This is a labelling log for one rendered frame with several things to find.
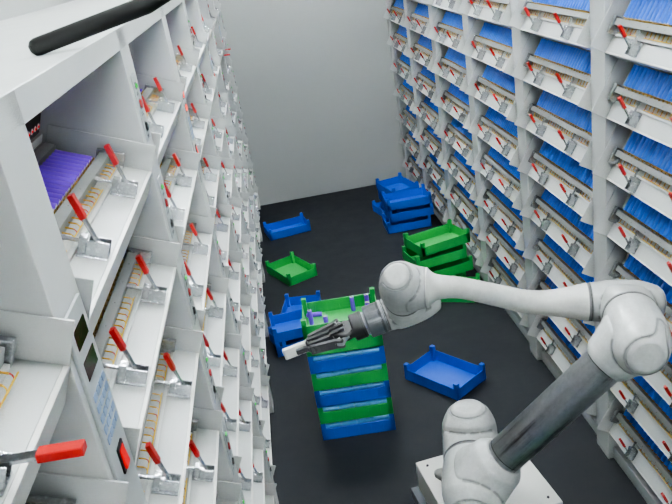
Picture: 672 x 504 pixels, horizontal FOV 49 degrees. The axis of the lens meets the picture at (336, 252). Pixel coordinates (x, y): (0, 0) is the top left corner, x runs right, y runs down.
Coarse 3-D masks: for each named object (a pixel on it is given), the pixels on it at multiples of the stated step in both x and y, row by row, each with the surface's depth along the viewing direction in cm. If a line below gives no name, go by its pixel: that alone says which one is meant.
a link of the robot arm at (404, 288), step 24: (408, 264) 179; (384, 288) 178; (408, 288) 176; (432, 288) 180; (456, 288) 181; (480, 288) 183; (504, 288) 186; (576, 288) 188; (408, 312) 187; (528, 312) 190; (552, 312) 189; (576, 312) 187
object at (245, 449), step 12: (240, 396) 238; (252, 396) 239; (240, 408) 234; (240, 420) 223; (240, 432) 222; (240, 444) 217; (252, 456) 213; (240, 468) 198; (252, 468) 208; (240, 480) 198; (252, 480) 203; (252, 492) 199
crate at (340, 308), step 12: (372, 288) 296; (324, 300) 298; (336, 300) 298; (348, 300) 299; (360, 300) 299; (372, 300) 297; (312, 312) 300; (324, 312) 299; (336, 312) 298; (348, 312) 296; (324, 324) 280
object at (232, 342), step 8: (224, 336) 229; (232, 336) 230; (240, 336) 230; (224, 344) 228; (232, 344) 231; (240, 344) 231; (232, 352) 229; (224, 360) 223; (232, 360) 224; (224, 376) 215; (224, 384) 211; (232, 384) 212; (224, 392) 207; (232, 392) 208; (224, 400) 203; (232, 400) 204; (232, 408) 201; (224, 416) 196; (232, 416) 197; (232, 432) 191; (232, 440) 188; (232, 448) 185; (240, 456) 174
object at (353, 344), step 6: (378, 336) 283; (348, 342) 284; (354, 342) 284; (360, 342) 284; (366, 342) 284; (372, 342) 284; (378, 342) 284; (342, 348) 285; (348, 348) 285; (354, 348) 285; (360, 348) 285; (318, 354) 285; (324, 354) 285
